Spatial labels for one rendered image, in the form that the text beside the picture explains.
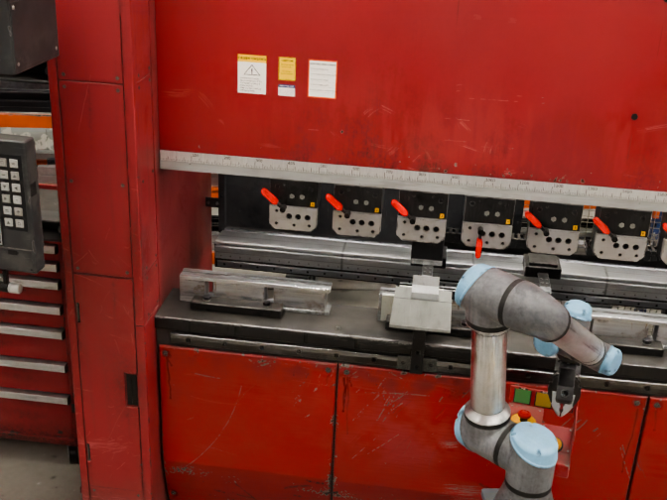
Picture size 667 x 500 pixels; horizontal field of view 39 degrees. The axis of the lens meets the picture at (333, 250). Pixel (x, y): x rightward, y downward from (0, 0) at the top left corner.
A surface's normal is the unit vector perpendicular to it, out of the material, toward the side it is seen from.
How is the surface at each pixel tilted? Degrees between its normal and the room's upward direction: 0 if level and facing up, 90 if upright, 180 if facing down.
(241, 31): 90
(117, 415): 90
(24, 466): 0
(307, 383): 90
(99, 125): 90
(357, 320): 0
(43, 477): 0
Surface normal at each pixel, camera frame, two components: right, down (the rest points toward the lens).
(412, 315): 0.04, -0.91
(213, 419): -0.13, 0.40
